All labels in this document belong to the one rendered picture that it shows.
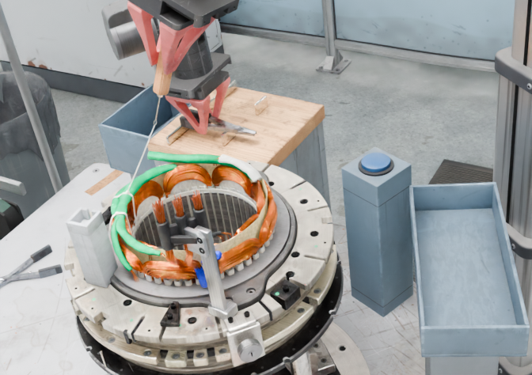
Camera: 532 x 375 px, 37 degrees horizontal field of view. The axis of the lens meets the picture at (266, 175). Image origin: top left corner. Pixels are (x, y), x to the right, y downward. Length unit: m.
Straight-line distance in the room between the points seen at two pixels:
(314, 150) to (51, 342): 0.52
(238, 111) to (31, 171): 1.43
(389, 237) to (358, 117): 2.06
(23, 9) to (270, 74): 1.13
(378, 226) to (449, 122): 2.04
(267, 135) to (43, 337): 0.50
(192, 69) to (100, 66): 2.44
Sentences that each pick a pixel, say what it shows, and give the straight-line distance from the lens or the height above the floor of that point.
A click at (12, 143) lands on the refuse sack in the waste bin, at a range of 2.47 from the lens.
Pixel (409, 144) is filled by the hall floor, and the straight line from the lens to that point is 3.01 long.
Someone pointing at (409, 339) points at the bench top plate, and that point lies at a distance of 1.22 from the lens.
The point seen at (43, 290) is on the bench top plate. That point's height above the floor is 0.78.
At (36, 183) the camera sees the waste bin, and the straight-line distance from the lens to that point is 2.59.
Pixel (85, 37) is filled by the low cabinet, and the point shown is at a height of 0.31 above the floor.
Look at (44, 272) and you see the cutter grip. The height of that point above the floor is 0.79.
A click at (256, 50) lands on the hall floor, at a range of 3.81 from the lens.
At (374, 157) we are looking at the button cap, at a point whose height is 1.04.
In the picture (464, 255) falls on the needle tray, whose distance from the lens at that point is 0.98.
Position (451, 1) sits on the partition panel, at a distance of 3.22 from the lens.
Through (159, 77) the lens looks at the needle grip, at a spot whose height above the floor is 1.31.
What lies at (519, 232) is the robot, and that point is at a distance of 1.18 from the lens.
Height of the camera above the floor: 1.68
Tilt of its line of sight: 35 degrees down
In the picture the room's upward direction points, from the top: 9 degrees counter-clockwise
